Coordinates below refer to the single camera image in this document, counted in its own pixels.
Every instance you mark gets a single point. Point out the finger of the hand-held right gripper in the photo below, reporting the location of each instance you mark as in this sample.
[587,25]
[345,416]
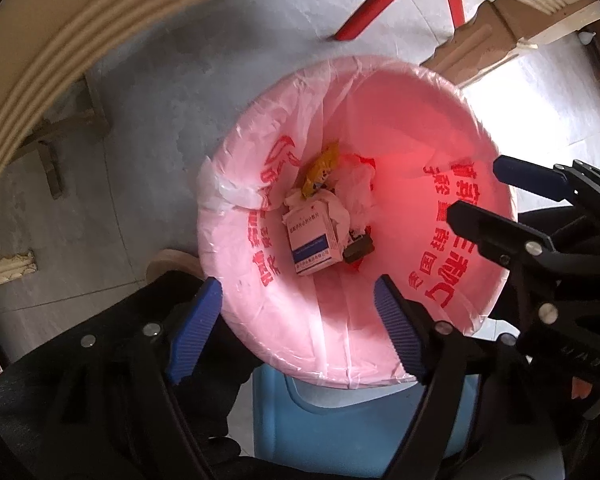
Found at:
[495,232]
[530,176]

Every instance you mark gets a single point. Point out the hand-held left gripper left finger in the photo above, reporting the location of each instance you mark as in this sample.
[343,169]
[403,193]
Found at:
[195,332]

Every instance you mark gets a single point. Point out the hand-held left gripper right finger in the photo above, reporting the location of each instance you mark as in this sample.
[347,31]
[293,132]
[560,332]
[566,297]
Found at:
[400,332]

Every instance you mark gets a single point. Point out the black cardboard box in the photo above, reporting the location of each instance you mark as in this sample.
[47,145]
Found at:
[358,250]

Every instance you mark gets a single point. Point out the bin with pink bag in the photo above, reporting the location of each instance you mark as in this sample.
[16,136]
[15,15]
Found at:
[430,135]

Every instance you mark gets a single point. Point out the light blue trash bin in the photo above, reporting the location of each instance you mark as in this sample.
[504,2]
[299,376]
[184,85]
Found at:
[330,425]

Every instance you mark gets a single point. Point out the white medicine box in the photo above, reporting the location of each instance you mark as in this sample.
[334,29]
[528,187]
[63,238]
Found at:
[312,240]

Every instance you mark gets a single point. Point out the yellow snack wrapper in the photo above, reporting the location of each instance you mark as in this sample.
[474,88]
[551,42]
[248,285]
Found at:
[322,167]

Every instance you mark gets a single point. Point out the person's pink shoe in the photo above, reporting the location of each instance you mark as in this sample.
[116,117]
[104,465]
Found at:
[172,262]

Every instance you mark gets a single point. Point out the person's black pants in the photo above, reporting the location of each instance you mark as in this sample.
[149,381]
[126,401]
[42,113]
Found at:
[220,410]

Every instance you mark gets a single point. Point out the cream carved furniture base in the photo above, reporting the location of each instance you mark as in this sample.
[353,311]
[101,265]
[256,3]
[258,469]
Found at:
[5,270]

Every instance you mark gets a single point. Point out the red metal chair legs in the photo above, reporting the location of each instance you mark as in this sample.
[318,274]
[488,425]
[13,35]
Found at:
[375,5]

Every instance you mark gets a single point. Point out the cream wooden table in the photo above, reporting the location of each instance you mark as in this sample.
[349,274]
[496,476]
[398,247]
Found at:
[55,45]

